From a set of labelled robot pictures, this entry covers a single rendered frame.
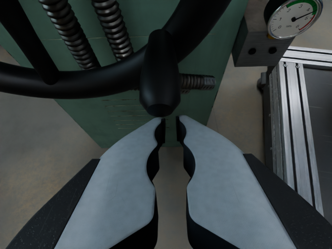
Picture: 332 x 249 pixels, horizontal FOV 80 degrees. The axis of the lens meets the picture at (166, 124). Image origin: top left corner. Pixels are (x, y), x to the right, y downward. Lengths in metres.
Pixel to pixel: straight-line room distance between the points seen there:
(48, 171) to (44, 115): 0.29
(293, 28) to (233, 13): 0.09
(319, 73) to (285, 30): 0.66
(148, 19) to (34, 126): 0.89
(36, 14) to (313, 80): 0.89
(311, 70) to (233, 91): 0.32
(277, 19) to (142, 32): 0.21
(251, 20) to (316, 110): 0.56
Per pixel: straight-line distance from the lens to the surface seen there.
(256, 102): 1.07
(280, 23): 0.34
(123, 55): 0.25
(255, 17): 0.39
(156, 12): 0.36
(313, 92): 0.93
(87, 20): 0.39
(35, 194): 1.01
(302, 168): 0.74
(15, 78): 0.23
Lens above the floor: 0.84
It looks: 64 degrees down
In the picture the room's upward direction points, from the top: 5 degrees counter-clockwise
